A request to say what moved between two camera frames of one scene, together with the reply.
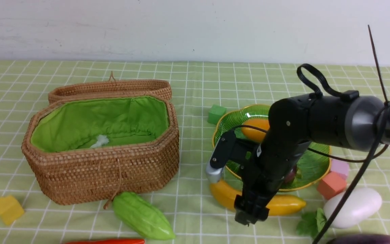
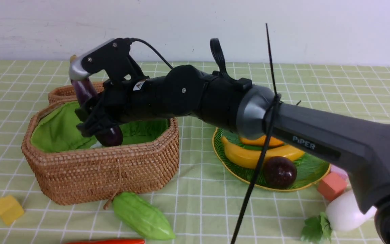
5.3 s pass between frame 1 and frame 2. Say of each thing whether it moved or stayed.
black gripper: moved
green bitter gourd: stayed
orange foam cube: stayed
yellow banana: moved
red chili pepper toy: stayed
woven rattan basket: stayed
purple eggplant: moved
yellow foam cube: stayed
